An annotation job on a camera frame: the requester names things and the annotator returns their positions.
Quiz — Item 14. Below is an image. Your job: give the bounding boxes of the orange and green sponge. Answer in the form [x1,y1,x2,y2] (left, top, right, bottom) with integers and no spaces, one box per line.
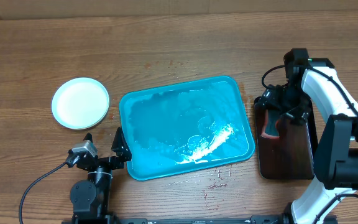
[261,110,280,139]

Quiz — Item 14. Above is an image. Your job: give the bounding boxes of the light blue plate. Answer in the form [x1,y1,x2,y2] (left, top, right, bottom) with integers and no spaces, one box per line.
[51,77,110,129]

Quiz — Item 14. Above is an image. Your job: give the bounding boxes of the teal plastic tray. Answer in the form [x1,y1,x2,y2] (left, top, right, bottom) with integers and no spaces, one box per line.
[119,76,255,181]

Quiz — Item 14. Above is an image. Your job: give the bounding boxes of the yellow plate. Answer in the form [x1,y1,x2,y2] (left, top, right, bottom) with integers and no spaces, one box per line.
[72,103,109,129]

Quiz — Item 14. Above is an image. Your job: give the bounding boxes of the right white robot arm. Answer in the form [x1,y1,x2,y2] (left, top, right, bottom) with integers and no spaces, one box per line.
[249,49,358,223]

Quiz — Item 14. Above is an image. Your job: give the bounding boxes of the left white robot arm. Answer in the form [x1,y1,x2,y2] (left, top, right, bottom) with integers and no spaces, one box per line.
[66,128,132,224]

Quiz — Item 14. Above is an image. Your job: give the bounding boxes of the black water tray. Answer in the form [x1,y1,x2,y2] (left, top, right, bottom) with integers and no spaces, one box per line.
[254,97,318,180]

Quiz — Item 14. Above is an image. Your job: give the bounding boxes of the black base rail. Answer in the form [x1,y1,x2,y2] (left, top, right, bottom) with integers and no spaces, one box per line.
[61,214,293,224]

